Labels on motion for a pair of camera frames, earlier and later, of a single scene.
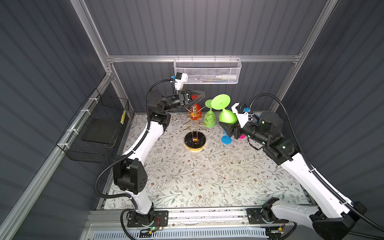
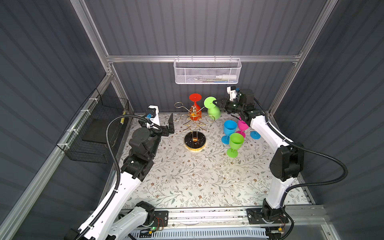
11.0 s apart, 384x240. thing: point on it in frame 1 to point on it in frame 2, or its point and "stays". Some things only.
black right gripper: (230, 129) to (223, 101)
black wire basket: (94, 129) stays
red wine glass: (196, 112) stays
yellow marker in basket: (122, 118) stays
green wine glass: (220, 102) to (236, 141)
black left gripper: (184, 98) to (164, 131)
